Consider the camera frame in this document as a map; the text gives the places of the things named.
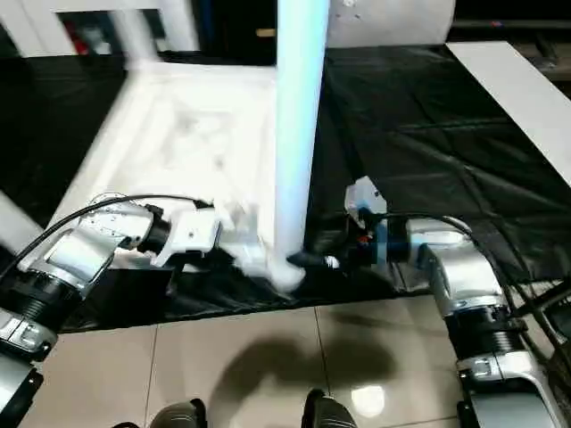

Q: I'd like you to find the white plastic table top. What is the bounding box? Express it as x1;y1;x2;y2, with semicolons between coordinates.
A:
43;59;308;296

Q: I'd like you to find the white plastic table leg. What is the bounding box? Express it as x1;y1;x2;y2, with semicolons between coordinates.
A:
114;7;158;71
0;190;45;256
271;0;332;269

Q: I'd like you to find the black work mat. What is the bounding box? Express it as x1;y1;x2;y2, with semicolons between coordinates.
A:
0;42;571;333

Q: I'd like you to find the white flat board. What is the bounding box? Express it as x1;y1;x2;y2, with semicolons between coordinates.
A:
444;39;571;187

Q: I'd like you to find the grey cushion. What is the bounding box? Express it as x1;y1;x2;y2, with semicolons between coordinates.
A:
327;0;459;49

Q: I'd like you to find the black cabinet with gold label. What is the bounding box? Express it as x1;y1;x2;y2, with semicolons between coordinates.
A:
194;0;281;67

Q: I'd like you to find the white sideboard cabinet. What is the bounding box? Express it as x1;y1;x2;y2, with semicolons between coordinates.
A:
0;0;201;60

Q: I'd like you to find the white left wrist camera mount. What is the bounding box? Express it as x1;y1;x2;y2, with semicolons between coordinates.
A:
150;207;224;269

